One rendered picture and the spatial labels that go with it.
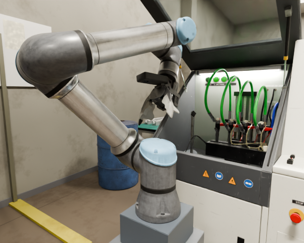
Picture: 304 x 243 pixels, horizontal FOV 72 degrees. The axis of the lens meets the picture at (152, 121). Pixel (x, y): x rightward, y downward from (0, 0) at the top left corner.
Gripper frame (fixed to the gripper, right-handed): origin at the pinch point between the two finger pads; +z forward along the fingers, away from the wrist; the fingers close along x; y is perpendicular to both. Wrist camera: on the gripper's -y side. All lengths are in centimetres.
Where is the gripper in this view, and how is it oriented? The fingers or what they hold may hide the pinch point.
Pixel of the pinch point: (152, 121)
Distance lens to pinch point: 69.4
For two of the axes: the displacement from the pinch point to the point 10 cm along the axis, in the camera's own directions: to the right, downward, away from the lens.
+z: -2.1, 8.8, -4.2
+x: -7.0, 1.6, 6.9
